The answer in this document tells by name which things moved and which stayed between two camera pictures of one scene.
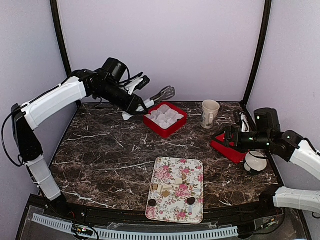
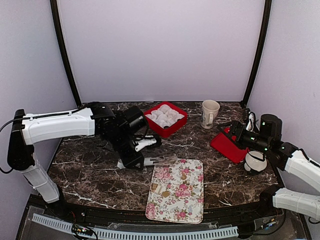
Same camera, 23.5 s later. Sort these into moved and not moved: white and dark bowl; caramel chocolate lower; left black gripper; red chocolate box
Moved: left black gripper
Not moved: red chocolate box; white and dark bowl; caramel chocolate lower
